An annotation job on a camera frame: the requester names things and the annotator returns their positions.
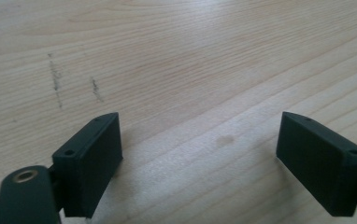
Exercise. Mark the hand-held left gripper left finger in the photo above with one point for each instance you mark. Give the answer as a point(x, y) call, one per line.
point(89, 165)

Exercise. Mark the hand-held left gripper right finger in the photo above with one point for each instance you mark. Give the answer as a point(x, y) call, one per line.
point(318, 165)

